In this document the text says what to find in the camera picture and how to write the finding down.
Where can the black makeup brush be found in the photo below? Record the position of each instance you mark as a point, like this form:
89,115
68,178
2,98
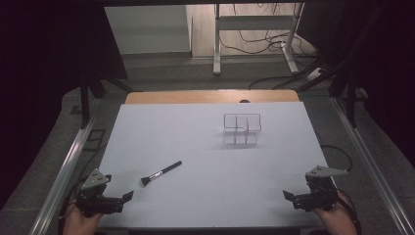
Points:
161,172

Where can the black metal stand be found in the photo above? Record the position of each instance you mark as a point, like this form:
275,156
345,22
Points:
351,101
85,104

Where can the wooden table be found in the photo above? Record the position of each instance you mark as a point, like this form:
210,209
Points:
195,97

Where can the white cabinet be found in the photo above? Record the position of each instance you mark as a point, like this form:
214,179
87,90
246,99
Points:
147,29

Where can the person's right hand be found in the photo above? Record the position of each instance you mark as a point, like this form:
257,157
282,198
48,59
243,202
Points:
337,218

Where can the white power strip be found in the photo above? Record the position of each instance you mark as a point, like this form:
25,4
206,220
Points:
314,74

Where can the black square floor frames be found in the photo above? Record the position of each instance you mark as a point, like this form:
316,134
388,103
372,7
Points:
94,138

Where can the person's left hand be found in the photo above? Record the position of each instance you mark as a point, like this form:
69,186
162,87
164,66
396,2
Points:
80,222

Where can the white desk frame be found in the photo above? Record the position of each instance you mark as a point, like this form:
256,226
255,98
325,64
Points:
253,23

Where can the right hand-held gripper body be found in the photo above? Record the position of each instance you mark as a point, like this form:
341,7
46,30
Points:
318,194

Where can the clear acrylic organizer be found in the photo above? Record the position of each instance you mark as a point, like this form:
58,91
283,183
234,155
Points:
242,129

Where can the aluminium rail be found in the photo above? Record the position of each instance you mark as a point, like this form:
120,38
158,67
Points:
65,176
368,163

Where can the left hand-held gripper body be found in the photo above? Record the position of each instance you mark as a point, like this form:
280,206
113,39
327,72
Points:
98,199

